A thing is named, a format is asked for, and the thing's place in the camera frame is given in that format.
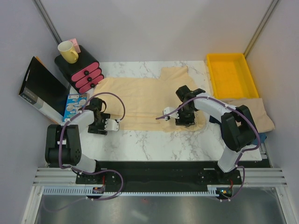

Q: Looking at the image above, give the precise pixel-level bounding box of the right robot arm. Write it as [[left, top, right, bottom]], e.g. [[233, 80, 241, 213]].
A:
[[175, 85, 261, 184]]

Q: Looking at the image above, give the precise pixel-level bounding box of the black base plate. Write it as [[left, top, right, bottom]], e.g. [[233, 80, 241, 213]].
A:
[[76, 161, 242, 193]]

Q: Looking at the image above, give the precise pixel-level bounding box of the yellow ceramic mug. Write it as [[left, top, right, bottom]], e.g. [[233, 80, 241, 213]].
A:
[[57, 41, 79, 64]]

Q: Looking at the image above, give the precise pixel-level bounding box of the left corner aluminium post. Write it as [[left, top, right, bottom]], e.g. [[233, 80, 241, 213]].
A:
[[32, 0, 62, 44]]

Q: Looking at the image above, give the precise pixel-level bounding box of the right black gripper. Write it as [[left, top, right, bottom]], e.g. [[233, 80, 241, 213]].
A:
[[173, 105, 195, 127]]

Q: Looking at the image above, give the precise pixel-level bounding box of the cream yellow t shirt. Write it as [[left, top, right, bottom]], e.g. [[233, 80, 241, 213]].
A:
[[94, 66, 206, 132]]

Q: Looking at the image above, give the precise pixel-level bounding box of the aluminium frame rail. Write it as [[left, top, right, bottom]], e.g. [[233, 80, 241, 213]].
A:
[[33, 168, 287, 187]]

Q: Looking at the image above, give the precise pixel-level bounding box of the folded navy t shirt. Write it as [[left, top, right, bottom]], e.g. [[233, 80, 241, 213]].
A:
[[209, 116, 221, 125]]

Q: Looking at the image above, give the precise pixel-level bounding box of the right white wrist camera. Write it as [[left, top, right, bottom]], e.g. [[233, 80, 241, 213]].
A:
[[163, 107, 179, 120]]

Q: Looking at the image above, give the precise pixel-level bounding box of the purple cable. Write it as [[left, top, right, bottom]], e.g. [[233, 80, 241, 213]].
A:
[[155, 96, 261, 203], [42, 92, 126, 212]]

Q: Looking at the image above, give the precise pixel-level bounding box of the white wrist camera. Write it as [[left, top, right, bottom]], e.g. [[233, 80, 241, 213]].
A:
[[163, 107, 179, 120], [104, 119, 119, 131]]

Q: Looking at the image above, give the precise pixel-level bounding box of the blue picture book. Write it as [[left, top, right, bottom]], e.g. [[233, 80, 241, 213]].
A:
[[63, 93, 89, 122]]

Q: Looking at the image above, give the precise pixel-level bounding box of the corner aluminium post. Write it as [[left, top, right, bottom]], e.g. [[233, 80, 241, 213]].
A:
[[32, 0, 62, 44], [243, 0, 281, 58]]

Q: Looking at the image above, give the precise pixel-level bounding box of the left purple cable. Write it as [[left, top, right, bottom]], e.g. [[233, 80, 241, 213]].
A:
[[42, 92, 126, 212]]

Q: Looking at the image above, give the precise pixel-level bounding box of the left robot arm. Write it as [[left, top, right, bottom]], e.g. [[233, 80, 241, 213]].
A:
[[45, 98, 110, 183]]

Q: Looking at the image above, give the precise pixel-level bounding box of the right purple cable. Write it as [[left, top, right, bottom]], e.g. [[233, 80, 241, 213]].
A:
[[155, 96, 261, 203]]

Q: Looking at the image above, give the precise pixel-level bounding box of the yellow plastic bin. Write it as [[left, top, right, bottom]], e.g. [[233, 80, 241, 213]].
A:
[[206, 53, 259, 99]]

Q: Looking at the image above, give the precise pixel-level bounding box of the white cable duct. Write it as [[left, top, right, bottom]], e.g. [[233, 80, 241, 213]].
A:
[[207, 184, 243, 197], [43, 186, 105, 196]]

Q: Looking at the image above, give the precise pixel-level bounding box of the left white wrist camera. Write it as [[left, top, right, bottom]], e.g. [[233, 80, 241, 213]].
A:
[[104, 119, 119, 131]]

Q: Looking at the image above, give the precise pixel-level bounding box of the left white cable duct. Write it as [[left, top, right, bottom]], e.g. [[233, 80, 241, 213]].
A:
[[43, 186, 105, 196]]

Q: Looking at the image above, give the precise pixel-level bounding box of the folded blue t shirt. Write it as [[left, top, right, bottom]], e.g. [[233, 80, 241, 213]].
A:
[[259, 133, 267, 144]]

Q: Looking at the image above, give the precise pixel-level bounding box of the right corner aluminium post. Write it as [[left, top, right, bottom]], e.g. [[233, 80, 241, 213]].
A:
[[243, 0, 281, 58]]

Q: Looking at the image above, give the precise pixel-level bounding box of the black pink drawer unit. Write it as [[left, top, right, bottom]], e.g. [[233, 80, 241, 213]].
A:
[[55, 45, 104, 94]]

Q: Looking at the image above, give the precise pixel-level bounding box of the right white cable duct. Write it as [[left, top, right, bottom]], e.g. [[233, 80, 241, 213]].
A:
[[207, 184, 243, 197]]

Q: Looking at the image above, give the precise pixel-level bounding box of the black cardboard box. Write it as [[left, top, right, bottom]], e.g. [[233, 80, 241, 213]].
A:
[[19, 57, 69, 124]]

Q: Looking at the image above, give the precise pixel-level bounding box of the folded beige t shirt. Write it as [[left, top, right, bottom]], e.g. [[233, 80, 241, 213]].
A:
[[224, 98, 275, 133]]

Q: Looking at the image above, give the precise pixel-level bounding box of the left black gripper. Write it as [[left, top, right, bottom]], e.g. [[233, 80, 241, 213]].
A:
[[87, 113, 110, 135]]

